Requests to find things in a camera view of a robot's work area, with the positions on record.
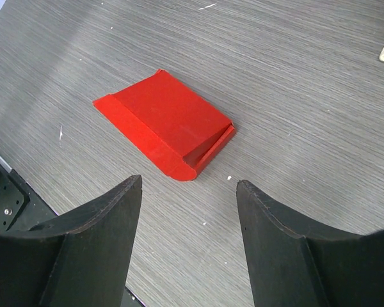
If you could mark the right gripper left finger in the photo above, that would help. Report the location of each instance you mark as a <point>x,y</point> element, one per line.
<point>80,258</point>

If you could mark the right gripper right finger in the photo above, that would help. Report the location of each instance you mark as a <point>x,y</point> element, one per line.
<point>294,260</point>

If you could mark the red cardboard paper box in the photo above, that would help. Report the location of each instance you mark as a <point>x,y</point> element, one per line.
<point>174,127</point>

